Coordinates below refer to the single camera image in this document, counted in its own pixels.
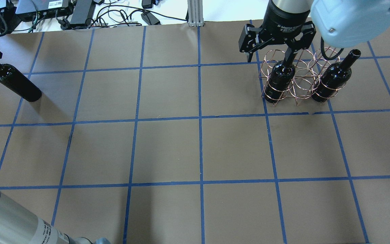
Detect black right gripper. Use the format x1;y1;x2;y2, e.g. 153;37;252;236
238;0;316;66

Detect dark wine bottle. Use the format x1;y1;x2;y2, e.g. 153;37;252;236
0;63;42;102
264;58;296;104

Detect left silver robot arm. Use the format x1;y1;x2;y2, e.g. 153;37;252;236
0;30;110;244

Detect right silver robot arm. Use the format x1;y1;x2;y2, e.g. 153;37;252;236
238;0;390;62

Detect dark wine bottle in rack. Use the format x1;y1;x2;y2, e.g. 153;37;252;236
264;58;296;104

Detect copper wire wine rack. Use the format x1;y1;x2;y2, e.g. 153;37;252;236
259;48;342;107

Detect aluminium frame post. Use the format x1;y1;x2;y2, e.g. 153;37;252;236
187;0;204;27

